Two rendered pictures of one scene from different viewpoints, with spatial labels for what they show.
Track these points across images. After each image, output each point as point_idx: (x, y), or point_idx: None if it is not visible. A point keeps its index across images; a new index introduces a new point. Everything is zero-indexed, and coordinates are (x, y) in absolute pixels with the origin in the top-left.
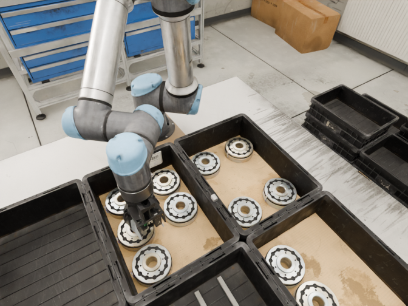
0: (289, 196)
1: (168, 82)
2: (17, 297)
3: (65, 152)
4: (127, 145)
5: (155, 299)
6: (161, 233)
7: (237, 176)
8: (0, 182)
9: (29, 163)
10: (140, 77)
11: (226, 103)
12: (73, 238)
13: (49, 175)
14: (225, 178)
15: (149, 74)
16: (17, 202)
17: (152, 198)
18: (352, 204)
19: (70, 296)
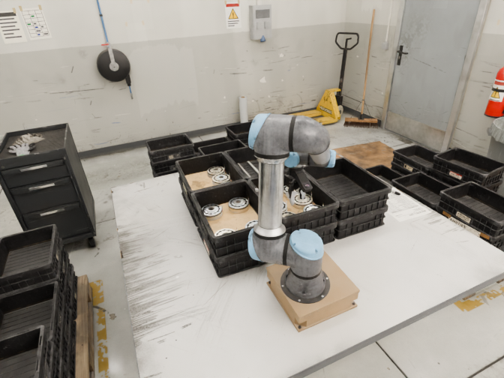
0: (208, 206)
1: (282, 224)
2: (353, 189)
3: (400, 295)
4: None
5: (287, 168)
6: (288, 203)
7: (234, 225)
8: (440, 270)
9: (430, 286)
10: (313, 244)
11: (202, 358)
12: None
13: (399, 273)
14: (243, 224)
15: (304, 245)
16: (370, 193)
17: (290, 178)
18: (152, 238)
19: (328, 188)
